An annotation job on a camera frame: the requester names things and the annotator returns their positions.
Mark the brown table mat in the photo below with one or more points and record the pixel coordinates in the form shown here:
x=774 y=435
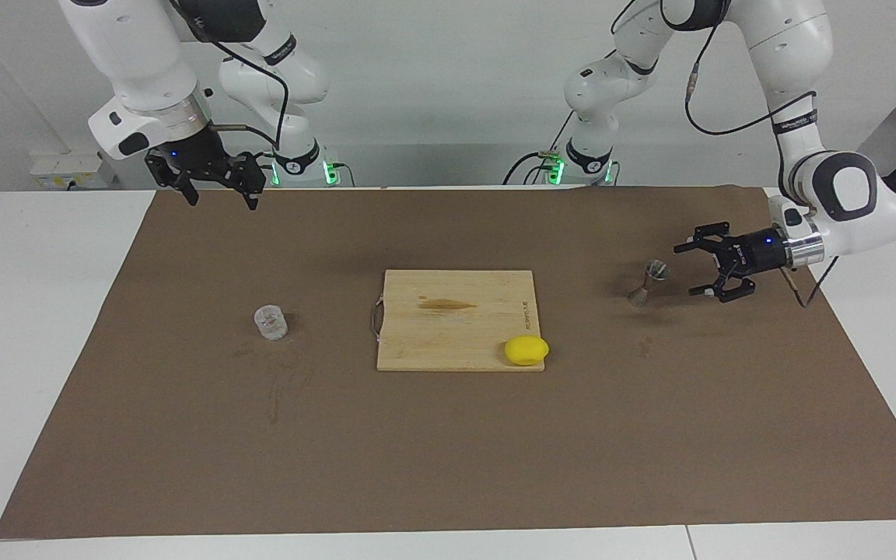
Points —
x=448 y=451

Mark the steel double jigger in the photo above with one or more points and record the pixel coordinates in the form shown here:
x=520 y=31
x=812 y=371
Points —
x=656 y=271

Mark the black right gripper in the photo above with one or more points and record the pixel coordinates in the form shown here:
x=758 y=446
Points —
x=191 y=155

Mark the yellow lemon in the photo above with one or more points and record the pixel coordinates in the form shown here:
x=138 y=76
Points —
x=526 y=350

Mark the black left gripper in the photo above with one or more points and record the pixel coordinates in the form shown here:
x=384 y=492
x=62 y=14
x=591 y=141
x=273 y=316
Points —
x=759 y=253

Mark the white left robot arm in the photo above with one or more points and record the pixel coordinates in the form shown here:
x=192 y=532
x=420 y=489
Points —
x=845 y=194

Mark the clear glass cup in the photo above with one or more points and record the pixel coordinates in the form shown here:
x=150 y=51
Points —
x=271 y=323

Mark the bamboo cutting board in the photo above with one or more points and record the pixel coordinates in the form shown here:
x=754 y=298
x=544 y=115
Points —
x=456 y=334

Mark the white wall socket box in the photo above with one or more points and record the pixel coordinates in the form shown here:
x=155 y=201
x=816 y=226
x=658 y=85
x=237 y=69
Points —
x=67 y=167

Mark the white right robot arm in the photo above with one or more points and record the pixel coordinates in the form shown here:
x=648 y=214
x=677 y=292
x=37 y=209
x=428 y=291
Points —
x=137 y=62

